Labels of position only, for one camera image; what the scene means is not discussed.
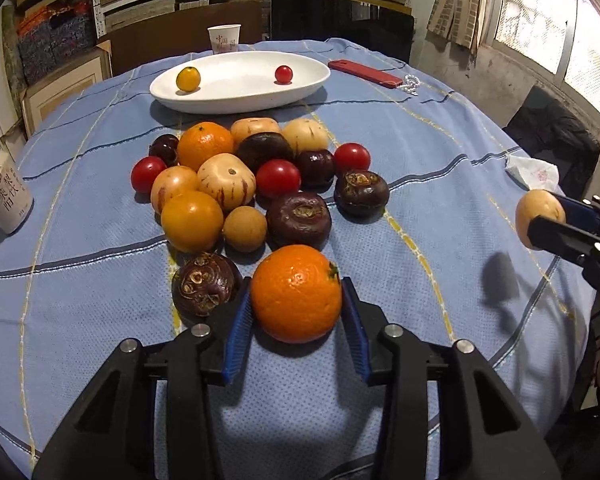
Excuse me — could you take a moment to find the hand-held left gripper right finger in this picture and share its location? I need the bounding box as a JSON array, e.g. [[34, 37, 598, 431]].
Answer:
[[341, 276, 563, 480]]

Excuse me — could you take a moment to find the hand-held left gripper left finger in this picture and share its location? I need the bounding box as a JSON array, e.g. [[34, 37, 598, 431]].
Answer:
[[31, 277, 253, 480]]

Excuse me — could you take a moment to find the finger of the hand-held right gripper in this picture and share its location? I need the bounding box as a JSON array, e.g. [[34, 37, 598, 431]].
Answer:
[[550, 191, 600, 233], [526, 213, 600, 269]]

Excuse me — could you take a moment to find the dark water chestnut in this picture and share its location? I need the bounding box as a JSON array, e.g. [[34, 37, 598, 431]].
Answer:
[[334, 169, 391, 218], [266, 191, 333, 251], [236, 131, 295, 173], [171, 252, 243, 318]]

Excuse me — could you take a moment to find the orange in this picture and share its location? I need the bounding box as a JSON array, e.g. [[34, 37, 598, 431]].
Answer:
[[177, 121, 236, 172], [250, 244, 343, 345]]

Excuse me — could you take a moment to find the brown longan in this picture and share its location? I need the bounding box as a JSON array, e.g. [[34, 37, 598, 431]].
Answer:
[[222, 205, 268, 253]]

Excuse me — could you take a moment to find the large yellow tomato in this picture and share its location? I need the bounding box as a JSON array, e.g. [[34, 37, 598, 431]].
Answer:
[[160, 190, 225, 254]]

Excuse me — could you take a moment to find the glossy dark plum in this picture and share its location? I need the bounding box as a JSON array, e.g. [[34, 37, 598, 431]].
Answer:
[[148, 134, 181, 167], [295, 148, 337, 192]]

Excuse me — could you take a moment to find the white oval plate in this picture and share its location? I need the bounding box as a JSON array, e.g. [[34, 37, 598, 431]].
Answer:
[[149, 51, 332, 115]]

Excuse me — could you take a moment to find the white crumpled tissue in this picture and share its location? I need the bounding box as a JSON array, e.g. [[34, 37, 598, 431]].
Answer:
[[505, 154, 561, 192]]

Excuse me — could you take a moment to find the black jacket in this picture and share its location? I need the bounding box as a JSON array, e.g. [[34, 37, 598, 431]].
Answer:
[[502, 85, 600, 201]]

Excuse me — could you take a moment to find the window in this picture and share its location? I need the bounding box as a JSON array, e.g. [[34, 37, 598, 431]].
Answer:
[[490, 0, 600, 131]]

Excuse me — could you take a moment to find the beige checked curtain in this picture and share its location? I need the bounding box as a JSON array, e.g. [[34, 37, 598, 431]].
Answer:
[[426, 0, 508, 56]]

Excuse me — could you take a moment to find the red phone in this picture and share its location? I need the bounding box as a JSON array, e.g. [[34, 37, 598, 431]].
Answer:
[[328, 59, 403, 90]]

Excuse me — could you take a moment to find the small yellow tomato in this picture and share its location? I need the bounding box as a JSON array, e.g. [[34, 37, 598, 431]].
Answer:
[[175, 66, 202, 93]]

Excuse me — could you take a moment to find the white beverage can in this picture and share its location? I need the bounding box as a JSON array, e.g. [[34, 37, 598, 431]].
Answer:
[[0, 147, 35, 235]]

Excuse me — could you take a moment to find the white paper cup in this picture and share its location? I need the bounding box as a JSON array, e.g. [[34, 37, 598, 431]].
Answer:
[[207, 24, 243, 56]]

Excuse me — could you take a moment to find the black flat screen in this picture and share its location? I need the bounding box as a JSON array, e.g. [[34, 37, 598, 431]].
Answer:
[[270, 0, 415, 65]]

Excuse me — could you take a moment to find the brown wooden board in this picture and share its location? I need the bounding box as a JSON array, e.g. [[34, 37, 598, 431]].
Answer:
[[97, 0, 265, 77]]

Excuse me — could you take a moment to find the pile of patterned fabric boxes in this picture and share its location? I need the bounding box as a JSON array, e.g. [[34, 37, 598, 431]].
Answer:
[[15, 0, 98, 86]]

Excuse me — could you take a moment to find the light wooden picture frame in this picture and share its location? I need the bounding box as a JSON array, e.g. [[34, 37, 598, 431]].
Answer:
[[20, 40, 113, 138]]

